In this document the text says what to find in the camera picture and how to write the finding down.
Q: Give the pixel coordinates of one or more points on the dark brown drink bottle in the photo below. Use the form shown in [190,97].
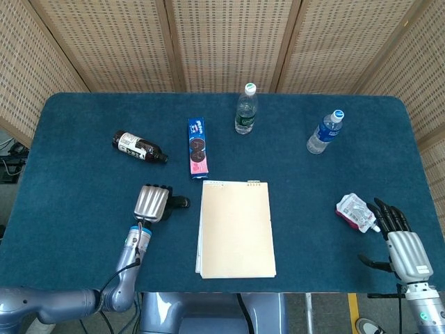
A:
[139,146]

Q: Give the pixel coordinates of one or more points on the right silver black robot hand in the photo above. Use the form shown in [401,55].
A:
[405,250]

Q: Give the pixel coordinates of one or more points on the woven folding screen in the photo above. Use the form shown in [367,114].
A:
[222,45]

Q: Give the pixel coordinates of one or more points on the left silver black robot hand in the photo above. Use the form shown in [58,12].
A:
[153,205]

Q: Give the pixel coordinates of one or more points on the grey white sneaker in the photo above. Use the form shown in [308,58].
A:
[370,327]

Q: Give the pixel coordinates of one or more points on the black stapler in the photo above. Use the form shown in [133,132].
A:
[180,202]

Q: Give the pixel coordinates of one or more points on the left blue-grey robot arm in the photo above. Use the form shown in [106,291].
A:
[104,278]

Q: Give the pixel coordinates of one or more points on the blue label water bottle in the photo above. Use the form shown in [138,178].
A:
[325,132]

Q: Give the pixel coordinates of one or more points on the white shoe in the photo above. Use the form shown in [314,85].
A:
[41,328]

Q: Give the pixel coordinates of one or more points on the blue table cloth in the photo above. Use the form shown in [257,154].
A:
[222,156]

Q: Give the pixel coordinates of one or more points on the white red snack pouch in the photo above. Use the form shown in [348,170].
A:
[354,213]

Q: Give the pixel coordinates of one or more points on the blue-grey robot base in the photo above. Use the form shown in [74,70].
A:
[212,315]

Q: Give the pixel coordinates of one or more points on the green label water bottle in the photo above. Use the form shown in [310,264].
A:
[246,110]

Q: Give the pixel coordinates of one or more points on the blue pink cookie box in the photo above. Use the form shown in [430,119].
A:
[197,148]

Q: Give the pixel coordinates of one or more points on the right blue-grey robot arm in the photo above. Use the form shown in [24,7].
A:
[426,309]

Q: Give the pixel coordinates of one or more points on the beige notepad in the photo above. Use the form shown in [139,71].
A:
[236,229]

